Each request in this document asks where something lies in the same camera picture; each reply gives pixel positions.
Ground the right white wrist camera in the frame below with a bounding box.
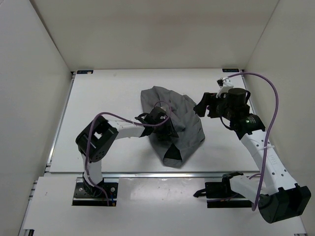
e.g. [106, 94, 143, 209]
[216, 77, 234, 98]

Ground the left blue corner label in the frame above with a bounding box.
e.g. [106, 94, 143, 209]
[76, 70, 94, 74]

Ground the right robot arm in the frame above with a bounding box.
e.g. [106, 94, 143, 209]
[194, 88, 311, 223]

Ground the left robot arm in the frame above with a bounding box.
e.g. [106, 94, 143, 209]
[75, 106, 179, 199]

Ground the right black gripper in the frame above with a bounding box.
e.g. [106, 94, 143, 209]
[194, 92, 235, 120]

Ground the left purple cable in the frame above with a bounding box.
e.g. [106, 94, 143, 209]
[82, 101, 173, 207]

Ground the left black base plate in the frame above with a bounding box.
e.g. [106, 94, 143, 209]
[72, 178, 119, 207]

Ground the right blue corner label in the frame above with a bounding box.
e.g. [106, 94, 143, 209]
[222, 68, 240, 73]

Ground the grey pleated skirt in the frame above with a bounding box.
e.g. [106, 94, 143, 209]
[140, 86, 205, 168]

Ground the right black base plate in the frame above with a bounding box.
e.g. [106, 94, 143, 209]
[193, 171, 252, 208]

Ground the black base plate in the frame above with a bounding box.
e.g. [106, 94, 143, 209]
[193, 171, 252, 208]
[72, 178, 119, 207]

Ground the blue corner label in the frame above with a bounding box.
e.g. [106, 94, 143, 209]
[222, 68, 240, 73]
[76, 70, 94, 74]

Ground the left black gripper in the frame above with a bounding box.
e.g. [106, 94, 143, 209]
[153, 116, 178, 142]

